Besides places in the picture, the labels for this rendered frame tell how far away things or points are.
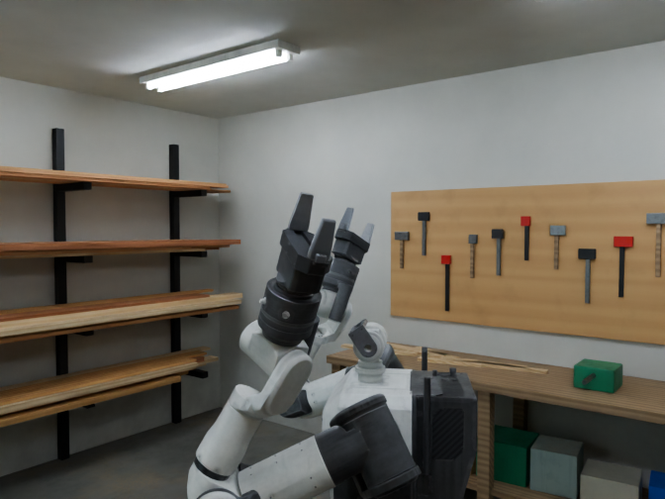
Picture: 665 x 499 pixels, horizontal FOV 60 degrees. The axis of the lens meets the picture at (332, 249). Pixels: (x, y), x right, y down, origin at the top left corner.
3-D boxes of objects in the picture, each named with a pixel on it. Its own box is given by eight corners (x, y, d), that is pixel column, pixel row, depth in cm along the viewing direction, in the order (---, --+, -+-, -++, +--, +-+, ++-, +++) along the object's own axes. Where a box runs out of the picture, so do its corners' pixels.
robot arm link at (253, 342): (243, 296, 92) (229, 356, 95) (284, 331, 85) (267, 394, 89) (297, 288, 100) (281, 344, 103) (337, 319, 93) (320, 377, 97)
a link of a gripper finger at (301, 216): (298, 193, 88) (288, 230, 90) (317, 196, 90) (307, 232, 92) (295, 189, 90) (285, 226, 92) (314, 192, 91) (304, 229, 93)
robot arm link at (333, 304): (344, 283, 159) (331, 322, 157) (312, 268, 154) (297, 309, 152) (366, 285, 149) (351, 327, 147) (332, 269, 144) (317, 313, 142)
